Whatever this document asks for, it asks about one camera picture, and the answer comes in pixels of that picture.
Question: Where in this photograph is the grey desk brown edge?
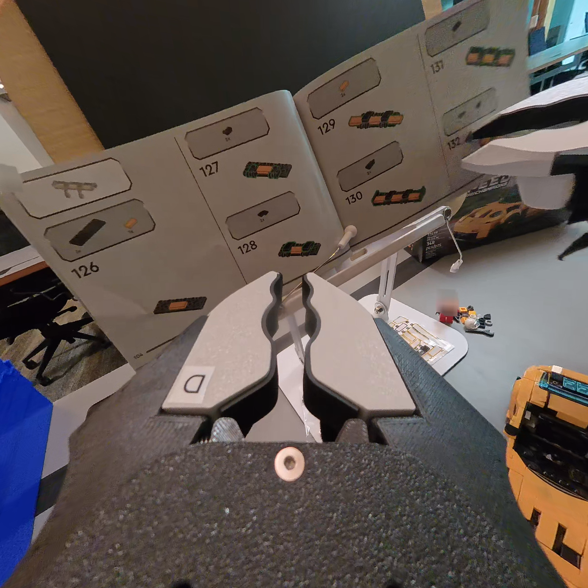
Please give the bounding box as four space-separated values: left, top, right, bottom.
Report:
0 248 47 286

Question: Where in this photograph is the yellow lego car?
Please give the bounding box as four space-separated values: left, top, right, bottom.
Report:
503 365 588 571

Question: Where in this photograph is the lego instruction booklet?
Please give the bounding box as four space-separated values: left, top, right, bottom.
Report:
0 0 534 369

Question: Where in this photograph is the white book stand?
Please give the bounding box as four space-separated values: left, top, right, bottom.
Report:
0 164 469 442

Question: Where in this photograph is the blue plastic bin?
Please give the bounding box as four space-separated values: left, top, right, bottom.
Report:
0 357 54 588

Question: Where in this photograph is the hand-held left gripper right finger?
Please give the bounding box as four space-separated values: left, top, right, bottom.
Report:
302 272 418 438

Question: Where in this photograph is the black office chair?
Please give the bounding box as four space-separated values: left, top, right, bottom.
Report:
0 266 112 387

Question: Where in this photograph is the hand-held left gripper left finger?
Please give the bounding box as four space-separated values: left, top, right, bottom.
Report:
161 271 283 435

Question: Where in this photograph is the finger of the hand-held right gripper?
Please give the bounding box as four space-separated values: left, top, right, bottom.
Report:
461 123 588 179
472 84 588 141

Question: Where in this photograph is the red lego minifigure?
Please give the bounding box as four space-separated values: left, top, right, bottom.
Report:
436 290 460 325

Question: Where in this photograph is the sticker sheet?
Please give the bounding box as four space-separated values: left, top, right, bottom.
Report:
388 316 455 364

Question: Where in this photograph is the pile of mixed lego pieces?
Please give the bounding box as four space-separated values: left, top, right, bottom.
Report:
455 304 496 338

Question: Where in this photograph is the black lego box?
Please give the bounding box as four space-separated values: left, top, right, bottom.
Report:
410 177 570 263

